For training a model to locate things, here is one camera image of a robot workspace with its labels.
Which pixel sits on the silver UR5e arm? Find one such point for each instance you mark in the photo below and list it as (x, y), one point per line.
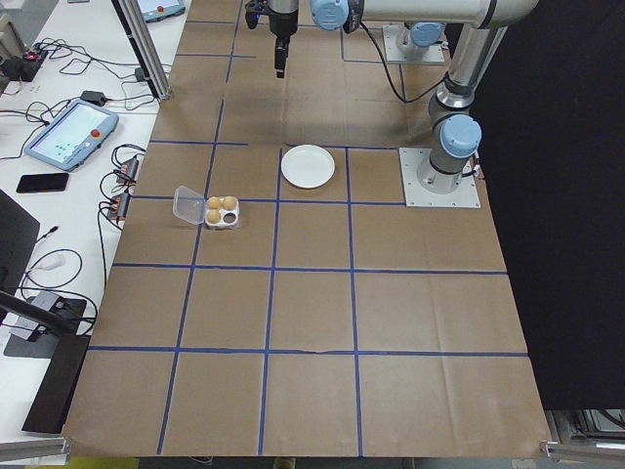
(427, 35)
(469, 49)

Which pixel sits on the white round plate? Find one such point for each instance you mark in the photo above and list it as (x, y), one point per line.
(308, 166)

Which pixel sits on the clear plastic egg carton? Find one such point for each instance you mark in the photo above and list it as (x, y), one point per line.
(188, 205)

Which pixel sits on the blue grey teach pendant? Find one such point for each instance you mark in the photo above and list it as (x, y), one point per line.
(161, 9)
(68, 132)

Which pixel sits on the black power adapter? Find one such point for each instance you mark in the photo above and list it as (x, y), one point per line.
(141, 74)
(95, 97)

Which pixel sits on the black orange USB hub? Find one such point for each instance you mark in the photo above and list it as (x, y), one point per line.
(119, 205)
(129, 168)

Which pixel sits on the black power strip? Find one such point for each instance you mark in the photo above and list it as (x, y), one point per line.
(30, 58)

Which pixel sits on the black smartphone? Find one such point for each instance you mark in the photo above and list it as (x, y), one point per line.
(41, 183)

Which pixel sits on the beige equipment box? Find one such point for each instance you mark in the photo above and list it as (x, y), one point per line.
(7, 34)

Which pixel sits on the small white device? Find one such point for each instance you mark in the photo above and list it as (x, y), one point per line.
(51, 263)

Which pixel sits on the black monitor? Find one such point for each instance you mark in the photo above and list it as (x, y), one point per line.
(14, 234)

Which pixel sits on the dark grey docking box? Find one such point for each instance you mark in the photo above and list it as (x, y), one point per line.
(46, 299)

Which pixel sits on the black monitor stand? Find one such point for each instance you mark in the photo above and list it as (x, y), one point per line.
(44, 320)

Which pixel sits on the black flat panel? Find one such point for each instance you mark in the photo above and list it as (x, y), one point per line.
(54, 386)

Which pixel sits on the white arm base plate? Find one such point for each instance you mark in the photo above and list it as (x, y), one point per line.
(415, 195)
(390, 49)

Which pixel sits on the aluminium gantry post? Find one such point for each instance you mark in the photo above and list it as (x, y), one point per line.
(155, 63)

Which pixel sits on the black frame cover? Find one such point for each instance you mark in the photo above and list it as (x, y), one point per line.
(561, 195)

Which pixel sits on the aluminium table rail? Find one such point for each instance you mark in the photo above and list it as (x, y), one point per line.
(581, 450)
(34, 452)

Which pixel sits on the metal frame bars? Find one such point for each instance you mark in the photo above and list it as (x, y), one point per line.
(586, 425)

